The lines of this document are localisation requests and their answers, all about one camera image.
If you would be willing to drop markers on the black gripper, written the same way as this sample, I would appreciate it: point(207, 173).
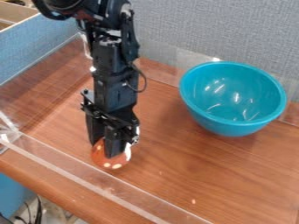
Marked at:
point(108, 108)

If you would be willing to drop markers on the red white-stemmed toy mushroom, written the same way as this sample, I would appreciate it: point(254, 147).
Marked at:
point(110, 163)

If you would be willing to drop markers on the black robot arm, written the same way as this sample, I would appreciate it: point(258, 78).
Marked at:
point(106, 20)

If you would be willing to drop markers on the blue plastic bowl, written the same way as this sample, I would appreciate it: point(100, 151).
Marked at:
point(234, 99)

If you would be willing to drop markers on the clear acrylic left barrier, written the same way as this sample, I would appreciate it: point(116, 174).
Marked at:
point(34, 94)

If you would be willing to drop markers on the clear acrylic front barrier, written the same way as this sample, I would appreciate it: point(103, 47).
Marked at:
point(102, 183)

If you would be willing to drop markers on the wooden shelf unit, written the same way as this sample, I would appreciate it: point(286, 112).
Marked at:
point(14, 13)

